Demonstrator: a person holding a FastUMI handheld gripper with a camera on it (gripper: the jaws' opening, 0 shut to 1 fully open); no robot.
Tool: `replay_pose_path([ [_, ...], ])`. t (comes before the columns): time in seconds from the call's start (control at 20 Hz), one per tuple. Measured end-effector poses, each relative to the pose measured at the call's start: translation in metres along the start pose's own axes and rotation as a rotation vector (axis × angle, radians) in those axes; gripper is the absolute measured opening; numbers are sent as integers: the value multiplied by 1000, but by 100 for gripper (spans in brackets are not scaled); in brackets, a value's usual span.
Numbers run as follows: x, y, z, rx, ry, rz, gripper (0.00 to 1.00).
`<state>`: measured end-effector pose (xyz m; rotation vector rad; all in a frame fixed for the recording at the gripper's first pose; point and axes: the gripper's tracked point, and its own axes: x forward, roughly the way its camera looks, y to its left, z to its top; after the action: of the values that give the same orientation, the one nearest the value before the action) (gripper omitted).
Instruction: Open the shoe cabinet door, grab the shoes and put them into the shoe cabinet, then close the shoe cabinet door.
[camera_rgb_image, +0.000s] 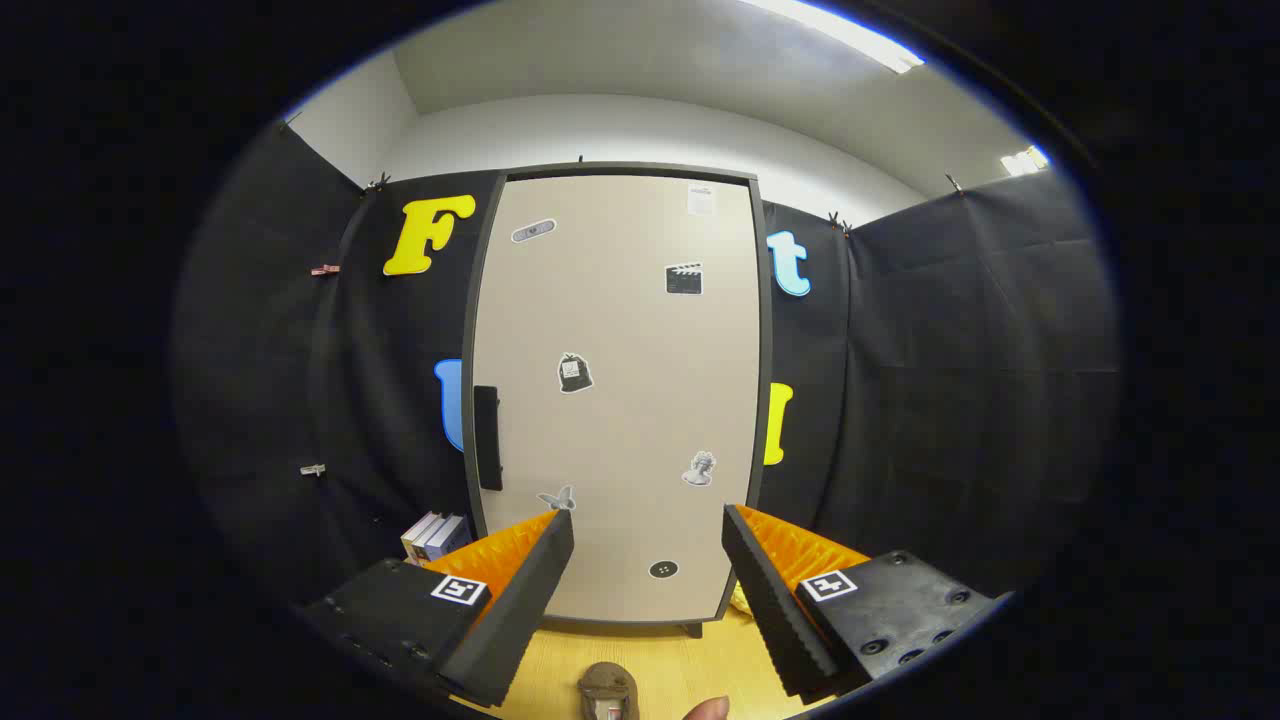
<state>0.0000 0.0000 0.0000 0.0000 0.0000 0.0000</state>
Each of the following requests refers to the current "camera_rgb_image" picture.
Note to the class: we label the brown fuzzy shoe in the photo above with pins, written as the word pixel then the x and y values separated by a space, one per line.
pixel 605 685

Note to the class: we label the grey shoe cabinet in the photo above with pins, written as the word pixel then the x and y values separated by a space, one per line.
pixel 767 330

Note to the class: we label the long ceiling light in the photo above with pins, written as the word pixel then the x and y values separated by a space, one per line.
pixel 850 35

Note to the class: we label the black backdrop cloth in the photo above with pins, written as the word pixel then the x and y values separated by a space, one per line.
pixel 950 400

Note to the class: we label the small ceiling light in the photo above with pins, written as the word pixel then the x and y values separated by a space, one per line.
pixel 1022 162

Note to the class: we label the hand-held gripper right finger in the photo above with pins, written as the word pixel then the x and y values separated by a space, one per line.
pixel 775 610

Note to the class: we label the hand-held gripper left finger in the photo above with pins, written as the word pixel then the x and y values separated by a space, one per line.
pixel 520 610

